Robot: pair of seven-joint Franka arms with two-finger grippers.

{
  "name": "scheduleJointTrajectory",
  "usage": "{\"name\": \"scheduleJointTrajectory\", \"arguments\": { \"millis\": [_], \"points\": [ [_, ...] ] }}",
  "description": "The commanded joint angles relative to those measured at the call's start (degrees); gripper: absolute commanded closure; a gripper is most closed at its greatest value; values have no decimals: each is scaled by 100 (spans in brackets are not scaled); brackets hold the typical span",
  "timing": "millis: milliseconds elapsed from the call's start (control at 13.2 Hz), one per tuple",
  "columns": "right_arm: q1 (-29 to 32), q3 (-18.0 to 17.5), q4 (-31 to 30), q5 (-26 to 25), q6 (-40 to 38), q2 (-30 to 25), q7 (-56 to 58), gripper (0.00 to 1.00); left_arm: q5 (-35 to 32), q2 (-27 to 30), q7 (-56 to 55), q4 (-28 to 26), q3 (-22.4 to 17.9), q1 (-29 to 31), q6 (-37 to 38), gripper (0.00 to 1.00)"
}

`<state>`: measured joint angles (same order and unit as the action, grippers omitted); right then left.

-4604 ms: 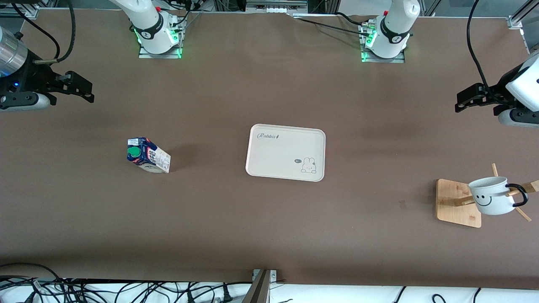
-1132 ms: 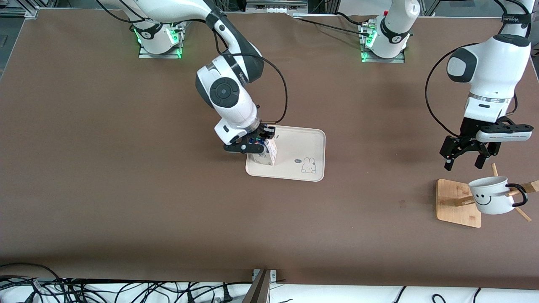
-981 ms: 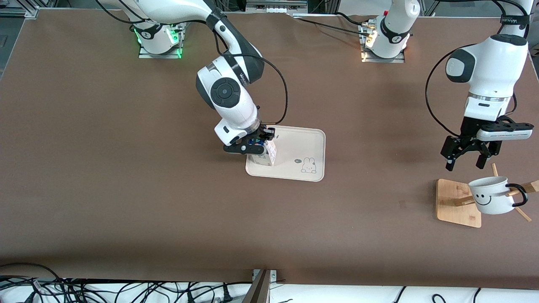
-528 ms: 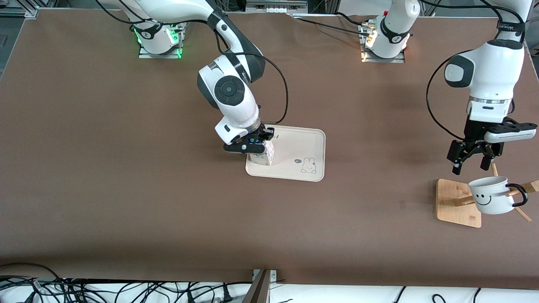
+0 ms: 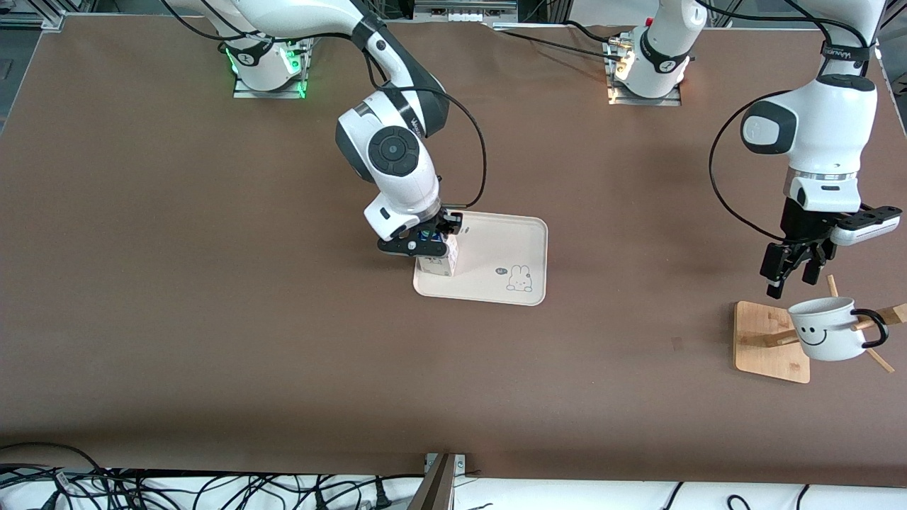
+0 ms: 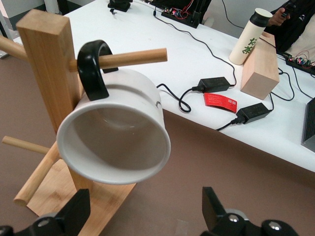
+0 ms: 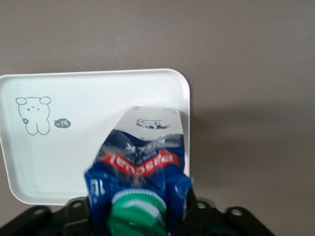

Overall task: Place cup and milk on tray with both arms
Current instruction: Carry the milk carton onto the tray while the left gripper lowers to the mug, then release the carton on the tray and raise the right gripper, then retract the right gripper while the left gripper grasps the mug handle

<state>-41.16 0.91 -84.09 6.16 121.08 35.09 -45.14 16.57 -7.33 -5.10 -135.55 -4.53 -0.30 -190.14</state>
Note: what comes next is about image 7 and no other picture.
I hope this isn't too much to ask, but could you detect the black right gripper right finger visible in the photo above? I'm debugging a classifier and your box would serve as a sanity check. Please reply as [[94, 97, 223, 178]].
[[183, 183, 274, 236]]

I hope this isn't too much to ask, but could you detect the cream rabbit print tray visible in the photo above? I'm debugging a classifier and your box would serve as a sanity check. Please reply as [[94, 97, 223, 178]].
[[0, 68, 191, 206]]

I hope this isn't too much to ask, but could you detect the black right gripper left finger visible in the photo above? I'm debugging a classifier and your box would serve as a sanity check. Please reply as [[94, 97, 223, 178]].
[[0, 196, 95, 236]]

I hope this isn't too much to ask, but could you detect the blue white milk carton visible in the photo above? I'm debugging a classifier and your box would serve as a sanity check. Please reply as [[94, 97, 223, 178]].
[[83, 105, 194, 236]]

